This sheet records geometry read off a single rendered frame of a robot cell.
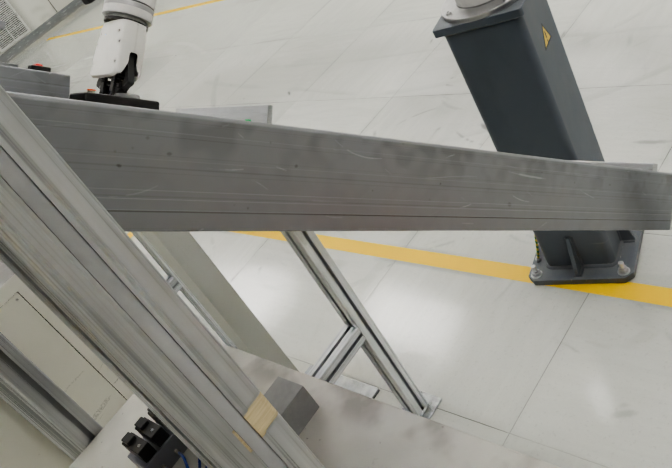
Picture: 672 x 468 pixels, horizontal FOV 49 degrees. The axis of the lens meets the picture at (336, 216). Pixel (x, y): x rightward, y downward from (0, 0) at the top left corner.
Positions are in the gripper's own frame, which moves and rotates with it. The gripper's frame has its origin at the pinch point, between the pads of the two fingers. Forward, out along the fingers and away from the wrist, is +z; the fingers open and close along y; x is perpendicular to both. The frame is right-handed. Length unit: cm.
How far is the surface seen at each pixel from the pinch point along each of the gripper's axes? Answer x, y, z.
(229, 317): 39, -8, 35
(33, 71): -33, 55, 6
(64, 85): -30, 55, 7
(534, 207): -2, 87, 11
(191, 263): 27.0, -8.0, 24.5
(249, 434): -32, 91, 27
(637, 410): 88, 59, 37
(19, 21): 216, -722, -173
